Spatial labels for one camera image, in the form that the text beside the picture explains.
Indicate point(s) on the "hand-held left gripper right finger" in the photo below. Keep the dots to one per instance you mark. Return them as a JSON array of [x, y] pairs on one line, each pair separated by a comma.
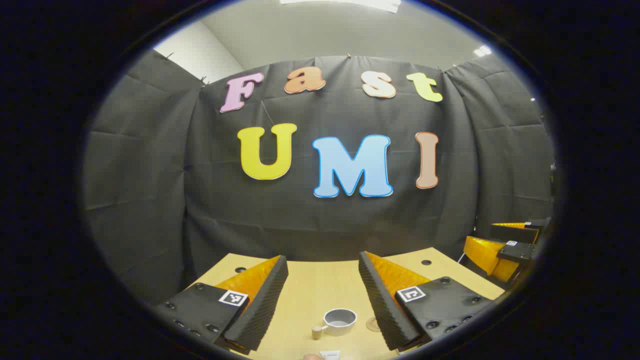
[[382, 305]]

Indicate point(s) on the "light wooden desktop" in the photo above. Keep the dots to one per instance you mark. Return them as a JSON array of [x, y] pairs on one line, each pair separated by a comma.
[[320, 285]]

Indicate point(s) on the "ceiling light panel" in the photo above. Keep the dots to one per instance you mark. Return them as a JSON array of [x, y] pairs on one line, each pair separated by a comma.
[[483, 50], [345, 4]]

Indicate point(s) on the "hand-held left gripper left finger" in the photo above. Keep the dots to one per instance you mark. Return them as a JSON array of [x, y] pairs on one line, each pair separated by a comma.
[[265, 305]]

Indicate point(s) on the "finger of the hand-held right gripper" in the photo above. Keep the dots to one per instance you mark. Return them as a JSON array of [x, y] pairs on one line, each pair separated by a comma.
[[512, 234], [520, 252]]

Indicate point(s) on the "round cork coaster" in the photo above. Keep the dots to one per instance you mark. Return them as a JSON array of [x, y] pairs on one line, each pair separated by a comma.
[[372, 325]]

